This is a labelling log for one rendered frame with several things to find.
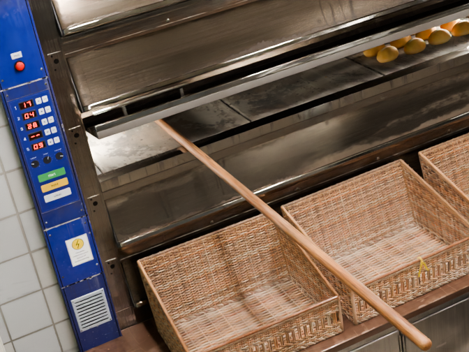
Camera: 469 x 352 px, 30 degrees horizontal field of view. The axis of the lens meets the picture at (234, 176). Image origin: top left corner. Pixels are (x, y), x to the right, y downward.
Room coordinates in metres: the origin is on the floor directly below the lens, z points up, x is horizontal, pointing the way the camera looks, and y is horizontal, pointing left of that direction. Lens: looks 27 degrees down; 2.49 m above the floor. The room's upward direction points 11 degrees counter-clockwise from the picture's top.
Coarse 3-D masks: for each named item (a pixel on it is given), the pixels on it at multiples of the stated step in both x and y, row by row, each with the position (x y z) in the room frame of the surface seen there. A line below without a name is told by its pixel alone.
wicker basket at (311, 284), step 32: (256, 224) 2.80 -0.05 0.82; (160, 256) 2.68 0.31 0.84; (192, 256) 2.71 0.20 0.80; (224, 256) 2.74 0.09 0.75; (288, 256) 2.75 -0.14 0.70; (160, 288) 2.64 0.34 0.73; (192, 288) 2.67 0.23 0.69; (224, 288) 2.69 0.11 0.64; (256, 288) 2.72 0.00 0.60; (288, 288) 2.70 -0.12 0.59; (320, 288) 2.51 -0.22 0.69; (160, 320) 2.52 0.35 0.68; (192, 320) 2.61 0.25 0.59; (224, 320) 2.58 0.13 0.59; (256, 320) 2.54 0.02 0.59; (288, 320) 2.33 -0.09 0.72; (320, 320) 2.47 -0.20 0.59
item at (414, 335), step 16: (192, 144) 2.77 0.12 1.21; (208, 160) 2.62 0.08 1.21; (224, 176) 2.50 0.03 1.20; (240, 192) 2.38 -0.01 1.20; (256, 208) 2.28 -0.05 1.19; (288, 224) 2.13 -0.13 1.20; (304, 240) 2.03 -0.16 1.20; (320, 256) 1.94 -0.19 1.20; (336, 272) 1.86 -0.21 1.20; (352, 288) 1.79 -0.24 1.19; (368, 304) 1.72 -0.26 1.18; (384, 304) 1.69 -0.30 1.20; (400, 320) 1.62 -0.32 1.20; (416, 336) 1.56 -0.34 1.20
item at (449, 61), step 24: (408, 72) 3.12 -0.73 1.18; (432, 72) 3.14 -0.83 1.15; (336, 96) 3.01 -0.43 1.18; (360, 96) 3.03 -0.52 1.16; (264, 120) 2.92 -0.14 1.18; (288, 120) 2.92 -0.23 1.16; (216, 144) 2.82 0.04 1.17; (120, 168) 2.74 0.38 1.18; (144, 168) 2.72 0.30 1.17; (168, 168) 2.75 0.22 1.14
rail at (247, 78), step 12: (444, 12) 3.00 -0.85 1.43; (456, 12) 3.01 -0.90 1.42; (408, 24) 2.94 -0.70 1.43; (372, 36) 2.89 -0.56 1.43; (336, 48) 2.84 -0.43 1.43; (300, 60) 2.79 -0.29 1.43; (312, 60) 2.80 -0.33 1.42; (264, 72) 2.74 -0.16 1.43; (276, 72) 2.76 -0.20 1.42; (228, 84) 2.70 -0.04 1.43; (240, 84) 2.71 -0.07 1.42; (192, 96) 2.65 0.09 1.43; (156, 108) 2.61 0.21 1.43; (120, 120) 2.56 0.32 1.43
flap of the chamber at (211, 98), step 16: (464, 0) 3.22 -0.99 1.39; (416, 16) 3.14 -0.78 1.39; (448, 16) 3.00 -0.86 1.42; (464, 16) 3.02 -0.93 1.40; (368, 32) 3.06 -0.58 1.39; (400, 32) 2.93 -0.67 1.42; (416, 32) 2.95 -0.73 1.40; (320, 48) 2.98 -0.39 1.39; (352, 48) 2.86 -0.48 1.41; (368, 48) 2.88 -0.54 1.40; (272, 64) 2.91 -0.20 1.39; (304, 64) 2.79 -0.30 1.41; (320, 64) 2.81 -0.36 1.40; (224, 80) 2.84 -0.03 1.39; (256, 80) 2.73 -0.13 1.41; (272, 80) 2.74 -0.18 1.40; (176, 96) 2.77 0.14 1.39; (208, 96) 2.67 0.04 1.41; (224, 96) 2.68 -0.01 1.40; (128, 112) 2.70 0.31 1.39; (160, 112) 2.61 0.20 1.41; (176, 112) 2.62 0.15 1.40; (112, 128) 2.55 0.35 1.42; (128, 128) 2.56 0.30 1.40
